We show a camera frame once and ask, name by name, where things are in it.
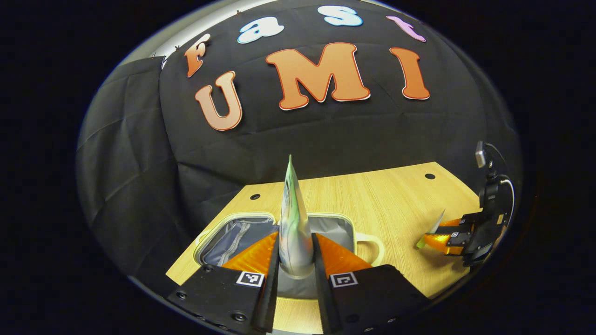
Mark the pale yellow suitcase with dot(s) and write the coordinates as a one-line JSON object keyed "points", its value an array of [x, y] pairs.
{"points": [[233, 237]]}

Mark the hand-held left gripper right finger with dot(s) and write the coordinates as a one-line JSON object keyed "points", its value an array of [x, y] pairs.
{"points": [[323, 302]]}

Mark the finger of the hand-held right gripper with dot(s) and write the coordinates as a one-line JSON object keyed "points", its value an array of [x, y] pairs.
{"points": [[458, 239], [470, 219]]}

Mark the green white cosmetic tube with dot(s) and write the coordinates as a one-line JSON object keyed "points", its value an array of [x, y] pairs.
{"points": [[295, 232]]}

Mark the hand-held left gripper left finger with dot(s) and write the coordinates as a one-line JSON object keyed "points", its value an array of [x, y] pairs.
{"points": [[272, 298]]}

